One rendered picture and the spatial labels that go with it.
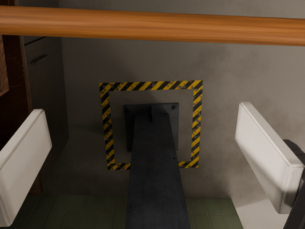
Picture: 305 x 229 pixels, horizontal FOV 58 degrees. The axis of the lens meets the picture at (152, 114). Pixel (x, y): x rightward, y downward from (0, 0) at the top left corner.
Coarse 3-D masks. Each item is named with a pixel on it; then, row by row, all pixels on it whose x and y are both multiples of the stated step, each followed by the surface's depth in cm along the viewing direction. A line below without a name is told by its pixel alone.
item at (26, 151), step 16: (32, 112) 17; (32, 128) 16; (48, 128) 19; (16, 144) 14; (32, 144) 16; (48, 144) 18; (0, 160) 13; (16, 160) 14; (32, 160) 16; (0, 176) 12; (16, 176) 14; (32, 176) 16; (0, 192) 12; (16, 192) 14; (0, 208) 13; (16, 208) 14; (0, 224) 13
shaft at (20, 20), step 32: (0, 32) 29; (32, 32) 29; (64, 32) 29; (96, 32) 29; (128, 32) 29; (160, 32) 29; (192, 32) 29; (224, 32) 30; (256, 32) 30; (288, 32) 30
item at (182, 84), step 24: (144, 120) 155; (168, 120) 154; (192, 120) 166; (144, 144) 130; (168, 144) 129; (192, 144) 173; (120, 168) 179; (144, 168) 112; (168, 168) 112; (144, 192) 98; (168, 192) 98; (144, 216) 88; (168, 216) 87
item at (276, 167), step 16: (240, 112) 18; (256, 112) 17; (240, 128) 18; (256, 128) 16; (240, 144) 18; (256, 144) 16; (272, 144) 14; (256, 160) 16; (272, 160) 14; (288, 160) 12; (256, 176) 16; (272, 176) 14; (288, 176) 12; (272, 192) 14; (288, 192) 13; (288, 208) 13
